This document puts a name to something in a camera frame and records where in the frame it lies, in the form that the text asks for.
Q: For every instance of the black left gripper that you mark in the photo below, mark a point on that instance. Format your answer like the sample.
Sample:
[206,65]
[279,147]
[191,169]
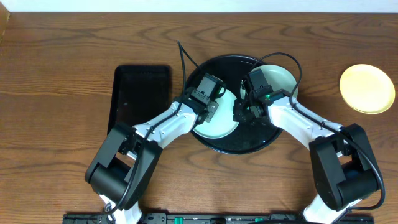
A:
[210,112]

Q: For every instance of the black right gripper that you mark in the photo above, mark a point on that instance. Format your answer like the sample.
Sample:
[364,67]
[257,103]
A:
[238,115]

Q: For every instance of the light green plate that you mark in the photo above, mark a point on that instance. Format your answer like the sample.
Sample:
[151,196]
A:
[219,122]
[277,78]

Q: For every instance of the yellow plastic plate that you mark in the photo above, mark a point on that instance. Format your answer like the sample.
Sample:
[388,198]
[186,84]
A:
[367,89]

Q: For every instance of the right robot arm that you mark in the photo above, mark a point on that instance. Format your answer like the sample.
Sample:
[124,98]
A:
[344,167]

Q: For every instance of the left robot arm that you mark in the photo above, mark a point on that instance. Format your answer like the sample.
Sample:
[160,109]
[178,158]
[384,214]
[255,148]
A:
[122,168]

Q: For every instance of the round black tray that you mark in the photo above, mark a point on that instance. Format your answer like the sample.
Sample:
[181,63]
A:
[248,137]

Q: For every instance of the black rectangular sponge tray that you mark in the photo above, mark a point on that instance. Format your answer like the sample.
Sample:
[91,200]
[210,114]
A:
[140,93]

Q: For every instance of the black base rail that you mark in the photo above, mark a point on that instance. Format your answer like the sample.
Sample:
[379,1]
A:
[163,218]

